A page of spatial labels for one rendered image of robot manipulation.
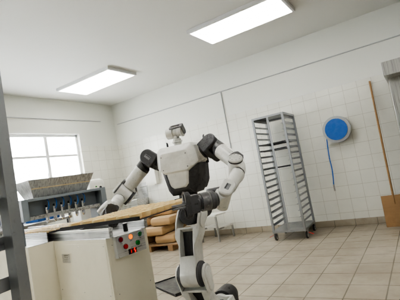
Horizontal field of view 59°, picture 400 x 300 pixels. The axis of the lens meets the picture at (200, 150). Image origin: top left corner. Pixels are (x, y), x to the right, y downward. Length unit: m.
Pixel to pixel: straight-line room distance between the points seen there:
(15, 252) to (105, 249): 1.52
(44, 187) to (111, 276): 0.98
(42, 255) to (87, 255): 0.46
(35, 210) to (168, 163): 1.28
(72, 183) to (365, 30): 4.55
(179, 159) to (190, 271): 0.64
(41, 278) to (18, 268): 2.04
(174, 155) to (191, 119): 4.68
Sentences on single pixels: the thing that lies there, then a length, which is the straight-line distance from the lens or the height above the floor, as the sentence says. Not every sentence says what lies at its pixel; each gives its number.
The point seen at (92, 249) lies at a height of 0.78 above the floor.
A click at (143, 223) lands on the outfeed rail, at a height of 0.87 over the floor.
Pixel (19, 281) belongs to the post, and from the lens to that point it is 0.94.
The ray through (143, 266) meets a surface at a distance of 2.59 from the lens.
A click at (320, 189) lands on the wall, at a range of 5.89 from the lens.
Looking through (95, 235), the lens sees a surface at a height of 0.86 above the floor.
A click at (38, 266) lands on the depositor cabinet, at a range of 2.96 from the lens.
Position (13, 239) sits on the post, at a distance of 0.93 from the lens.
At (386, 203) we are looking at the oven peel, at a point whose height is 0.32.
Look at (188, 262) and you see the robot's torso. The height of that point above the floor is 0.66.
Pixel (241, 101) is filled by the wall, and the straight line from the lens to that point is 6.31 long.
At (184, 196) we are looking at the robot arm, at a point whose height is 1.04.
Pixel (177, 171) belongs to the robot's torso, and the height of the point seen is 1.17.
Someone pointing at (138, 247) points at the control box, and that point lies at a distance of 2.52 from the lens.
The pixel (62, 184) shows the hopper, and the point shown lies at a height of 1.25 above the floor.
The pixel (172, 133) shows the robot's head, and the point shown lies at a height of 1.41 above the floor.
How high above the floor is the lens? 1.12
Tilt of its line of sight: 4 degrees up
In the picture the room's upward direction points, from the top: 10 degrees counter-clockwise
